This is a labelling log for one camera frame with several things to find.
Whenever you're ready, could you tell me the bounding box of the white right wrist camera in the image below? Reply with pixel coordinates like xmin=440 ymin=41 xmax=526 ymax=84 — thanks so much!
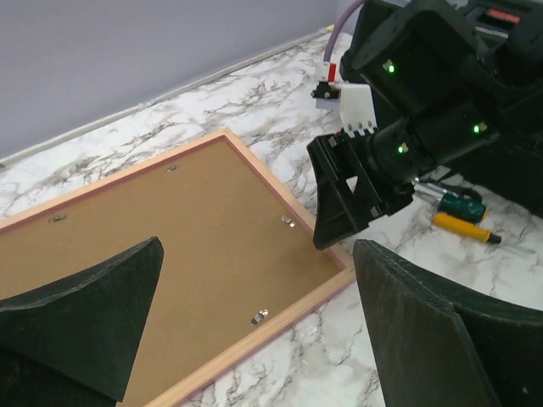
xmin=311 ymin=62 xmax=378 ymax=138

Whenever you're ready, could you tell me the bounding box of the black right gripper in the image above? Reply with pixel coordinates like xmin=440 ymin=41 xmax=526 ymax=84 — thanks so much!
xmin=307 ymin=118 xmax=428 ymax=250

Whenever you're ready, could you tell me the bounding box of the black plastic toolbox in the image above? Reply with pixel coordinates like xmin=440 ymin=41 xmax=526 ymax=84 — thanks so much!
xmin=460 ymin=0 xmax=542 ymax=32

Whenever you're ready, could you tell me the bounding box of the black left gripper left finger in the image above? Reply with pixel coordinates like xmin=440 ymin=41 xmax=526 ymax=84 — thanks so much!
xmin=1 ymin=237 xmax=164 ymax=406

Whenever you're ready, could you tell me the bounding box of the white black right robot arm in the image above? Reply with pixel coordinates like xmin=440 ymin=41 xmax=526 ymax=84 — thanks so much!
xmin=307 ymin=1 xmax=542 ymax=249

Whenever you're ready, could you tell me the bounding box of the pink picture frame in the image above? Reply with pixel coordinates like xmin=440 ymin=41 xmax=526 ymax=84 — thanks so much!
xmin=1 ymin=129 xmax=354 ymax=406

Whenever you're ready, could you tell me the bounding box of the yellow handled screwdriver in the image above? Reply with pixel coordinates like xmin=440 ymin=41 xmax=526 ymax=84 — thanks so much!
xmin=432 ymin=211 xmax=536 ymax=256

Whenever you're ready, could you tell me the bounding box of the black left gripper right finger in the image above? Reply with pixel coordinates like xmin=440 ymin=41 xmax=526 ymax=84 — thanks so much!
xmin=353 ymin=240 xmax=542 ymax=406

